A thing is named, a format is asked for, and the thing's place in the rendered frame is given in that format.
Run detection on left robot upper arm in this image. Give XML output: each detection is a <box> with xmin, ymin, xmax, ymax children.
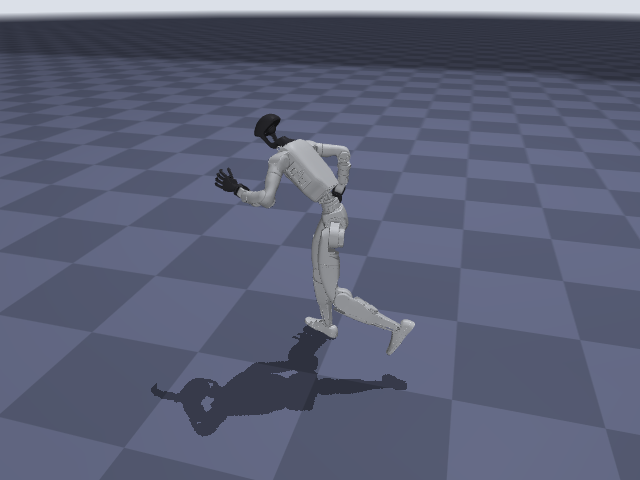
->
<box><xmin>258</xmin><ymin>151</ymin><xmax>290</xmax><ymax>208</ymax></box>

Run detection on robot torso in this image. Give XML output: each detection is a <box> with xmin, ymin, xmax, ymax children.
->
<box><xmin>277</xmin><ymin>139</ymin><xmax>348</xmax><ymax>230</ymax></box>

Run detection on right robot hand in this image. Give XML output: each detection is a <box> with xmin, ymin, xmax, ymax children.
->
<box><xmin>331</xmin><ymin>186</ymin><xmax>345</xmax><ymax>203</ymax></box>

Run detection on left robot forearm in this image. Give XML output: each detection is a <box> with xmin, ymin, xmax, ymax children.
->
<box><xmin>237</xmin><ymin>187</ymin><xmax>266</xmax><ymax>207</ymax></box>

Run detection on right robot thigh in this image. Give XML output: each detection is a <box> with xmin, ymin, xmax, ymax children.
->
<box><xmin>311</xmin><ymin>217</ymin><xmax>325</xmax><ymax>283</ymax></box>

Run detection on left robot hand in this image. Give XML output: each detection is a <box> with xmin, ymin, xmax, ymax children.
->
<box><xmin>215</xmin><ymin>167</ymin><xmax>249</xmax><ymax>198</ymax></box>

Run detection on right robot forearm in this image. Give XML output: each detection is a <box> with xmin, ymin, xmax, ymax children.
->
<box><xmin>334</xmin><ymin>160</ymin><xmax>351</xmax><ymax>194</ymax></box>

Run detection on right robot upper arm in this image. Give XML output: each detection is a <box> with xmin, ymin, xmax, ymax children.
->
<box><xmin>305</xmin><ymin>140</ymin><xmax>351</xmax><ymax>163</ymax></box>

